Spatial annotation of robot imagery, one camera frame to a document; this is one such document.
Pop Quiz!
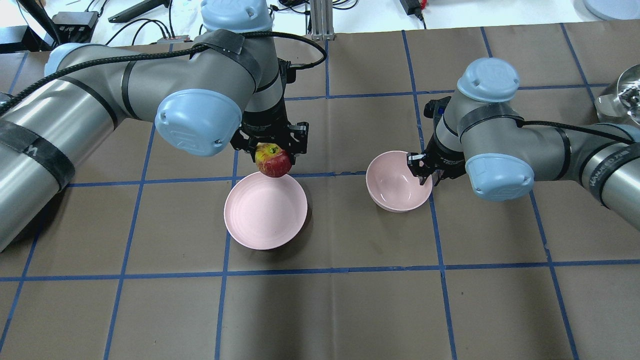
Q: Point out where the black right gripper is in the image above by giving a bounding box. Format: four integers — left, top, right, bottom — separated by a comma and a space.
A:
406, 134, 467, 187

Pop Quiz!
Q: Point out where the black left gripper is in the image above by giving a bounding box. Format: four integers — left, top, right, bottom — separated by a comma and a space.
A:
230, 96, 310, 166

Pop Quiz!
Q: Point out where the red yellow apple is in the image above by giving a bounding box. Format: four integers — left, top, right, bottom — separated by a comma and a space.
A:
254, 142, 293, 178

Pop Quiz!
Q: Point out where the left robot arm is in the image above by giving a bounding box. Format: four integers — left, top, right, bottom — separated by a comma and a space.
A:
0, 0, 321, 249

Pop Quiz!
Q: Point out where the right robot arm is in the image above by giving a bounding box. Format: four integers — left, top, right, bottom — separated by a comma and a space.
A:
406, 57, 640, 227

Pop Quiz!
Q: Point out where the pink bowl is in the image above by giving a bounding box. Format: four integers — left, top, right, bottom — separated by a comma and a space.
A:
365, 150, 434, 214

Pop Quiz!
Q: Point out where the pink plate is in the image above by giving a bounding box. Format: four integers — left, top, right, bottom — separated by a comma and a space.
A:
223, 172, 308, 250

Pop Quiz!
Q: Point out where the light blue plate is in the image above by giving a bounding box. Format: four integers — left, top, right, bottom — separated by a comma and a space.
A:
583, 0, 640, 21

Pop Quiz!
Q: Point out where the black power adapter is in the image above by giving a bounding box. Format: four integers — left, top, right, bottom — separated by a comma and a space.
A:
398, 0, 428, 20

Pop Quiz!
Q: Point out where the black bar tool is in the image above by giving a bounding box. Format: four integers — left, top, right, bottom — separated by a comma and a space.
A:
107, 0, 173, 24

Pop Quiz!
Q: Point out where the steel steamer pot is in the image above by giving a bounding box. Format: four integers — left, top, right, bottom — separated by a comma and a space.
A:
594, 64, 640, 127

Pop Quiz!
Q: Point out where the aluminium frame post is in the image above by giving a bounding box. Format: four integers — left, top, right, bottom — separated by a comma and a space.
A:
307, 0, 336, 41

